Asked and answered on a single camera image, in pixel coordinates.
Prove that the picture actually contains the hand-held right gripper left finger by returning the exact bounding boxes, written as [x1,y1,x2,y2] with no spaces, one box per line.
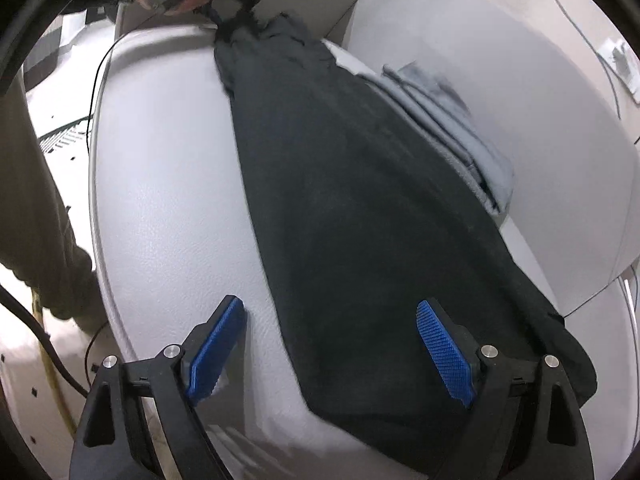
[67,295,248,480]

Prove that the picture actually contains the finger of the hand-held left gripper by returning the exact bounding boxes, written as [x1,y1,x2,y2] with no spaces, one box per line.
[202,2,233,41]

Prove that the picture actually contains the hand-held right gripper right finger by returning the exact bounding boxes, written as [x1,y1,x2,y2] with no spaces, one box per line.
[415,299,596,480]

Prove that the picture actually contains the black pants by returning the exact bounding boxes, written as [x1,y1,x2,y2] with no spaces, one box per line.
[214,12,598,478]

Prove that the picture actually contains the light grey sofa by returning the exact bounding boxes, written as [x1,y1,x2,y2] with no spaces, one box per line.
[87,0,640,480]

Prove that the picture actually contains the folded grey cloth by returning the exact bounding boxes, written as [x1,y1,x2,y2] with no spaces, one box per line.
[357,60,516,216]

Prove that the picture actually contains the person's olive trouser leg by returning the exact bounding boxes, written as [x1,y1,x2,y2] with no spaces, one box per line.
[0,67,103,333]

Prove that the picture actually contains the thin black cable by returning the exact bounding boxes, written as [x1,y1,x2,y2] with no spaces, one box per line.
[84,30,132,157]

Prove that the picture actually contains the yellow cable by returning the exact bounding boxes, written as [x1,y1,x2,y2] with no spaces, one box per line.
[29,285,80,438]

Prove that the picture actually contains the thick black cable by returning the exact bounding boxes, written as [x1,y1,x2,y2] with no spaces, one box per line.
[0,284,92,397]

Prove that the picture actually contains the white cable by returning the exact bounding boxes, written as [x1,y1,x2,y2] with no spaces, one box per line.
[619,264,640,343]

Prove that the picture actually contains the white wall socket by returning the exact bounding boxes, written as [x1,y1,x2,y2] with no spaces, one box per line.
[596,36,640,97]

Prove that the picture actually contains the wall cable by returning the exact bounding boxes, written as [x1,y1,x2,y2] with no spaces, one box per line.
[524,0,625,117]

